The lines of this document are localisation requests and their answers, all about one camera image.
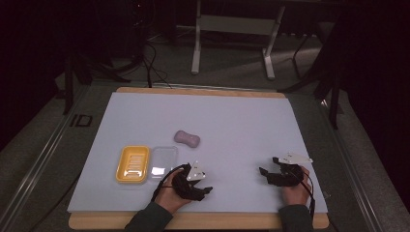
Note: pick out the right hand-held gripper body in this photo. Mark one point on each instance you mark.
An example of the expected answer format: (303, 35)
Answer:
(287, 172)

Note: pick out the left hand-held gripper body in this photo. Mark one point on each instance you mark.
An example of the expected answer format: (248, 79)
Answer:
(188, 183)

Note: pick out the purple soap bar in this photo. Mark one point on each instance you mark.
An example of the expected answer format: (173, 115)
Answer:
(187, 139)

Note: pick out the yellow soap dish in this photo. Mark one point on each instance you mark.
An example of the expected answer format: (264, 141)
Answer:
(132, 164)

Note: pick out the person's left hand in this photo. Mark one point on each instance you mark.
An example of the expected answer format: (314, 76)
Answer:
(169, 196)

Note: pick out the person's right hand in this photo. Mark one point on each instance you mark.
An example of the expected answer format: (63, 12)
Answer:
(298, 193)

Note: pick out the clear plastic lid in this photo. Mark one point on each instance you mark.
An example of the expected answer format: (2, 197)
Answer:
(163, 159)

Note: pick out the light blue table mat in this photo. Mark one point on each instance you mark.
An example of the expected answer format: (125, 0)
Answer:
(232, 122)

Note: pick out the black metal stand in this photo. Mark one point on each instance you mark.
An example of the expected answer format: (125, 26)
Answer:
(68, 83)
(333, 93)

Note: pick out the aluminium floor rail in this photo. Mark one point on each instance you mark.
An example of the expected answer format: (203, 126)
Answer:
(351, 167)
(35, 167)

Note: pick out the white metal stand frame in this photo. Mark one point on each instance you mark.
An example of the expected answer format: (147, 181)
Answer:
(237, 24)

